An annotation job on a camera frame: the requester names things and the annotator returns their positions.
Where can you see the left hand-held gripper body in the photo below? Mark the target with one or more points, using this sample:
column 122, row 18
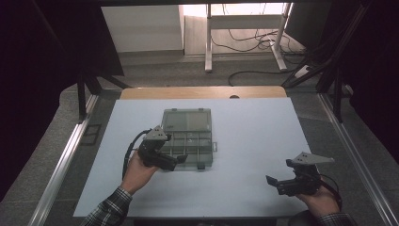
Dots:
column 155, row 150

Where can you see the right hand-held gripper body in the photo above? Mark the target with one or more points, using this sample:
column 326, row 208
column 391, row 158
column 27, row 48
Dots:
column 301, row 182

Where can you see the clear plastic organizer box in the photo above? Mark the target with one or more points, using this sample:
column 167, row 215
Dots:
column 188, row 138

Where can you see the person's right hand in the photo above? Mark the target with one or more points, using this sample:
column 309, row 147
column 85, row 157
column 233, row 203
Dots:
column 321, row 201

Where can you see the person's left hand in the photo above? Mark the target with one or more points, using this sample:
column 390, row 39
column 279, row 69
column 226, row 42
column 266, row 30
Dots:
column 138, row 172

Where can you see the wooden table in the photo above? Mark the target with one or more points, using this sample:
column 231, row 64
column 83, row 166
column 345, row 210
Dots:
column 200, row 92

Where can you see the black metal stand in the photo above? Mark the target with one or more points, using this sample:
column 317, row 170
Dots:
column 332, row 62
column 91, row 91

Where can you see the white power strip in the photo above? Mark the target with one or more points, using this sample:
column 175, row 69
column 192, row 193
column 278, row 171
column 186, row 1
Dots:
column 302, row 71

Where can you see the white cabinet panel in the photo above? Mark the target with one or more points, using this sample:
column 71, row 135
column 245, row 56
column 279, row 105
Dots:
column 142, row 28

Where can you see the dark curtain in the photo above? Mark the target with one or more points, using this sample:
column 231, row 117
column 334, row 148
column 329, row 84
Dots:
column 34, row 78

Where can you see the aluminium floor rail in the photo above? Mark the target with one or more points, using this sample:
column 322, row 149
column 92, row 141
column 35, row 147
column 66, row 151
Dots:
column 62, row 163
column 357, row 160

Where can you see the white metal desk frame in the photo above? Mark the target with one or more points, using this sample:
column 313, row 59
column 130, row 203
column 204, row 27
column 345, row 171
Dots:
column 244, row 22

